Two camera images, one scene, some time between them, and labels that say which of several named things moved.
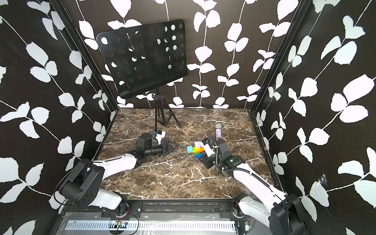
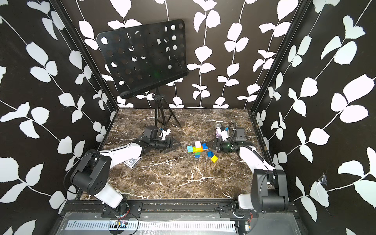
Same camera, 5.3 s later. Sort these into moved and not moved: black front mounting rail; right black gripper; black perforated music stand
Moved: right black gripper
Not moved: black front mounting rail; black perforated music stand
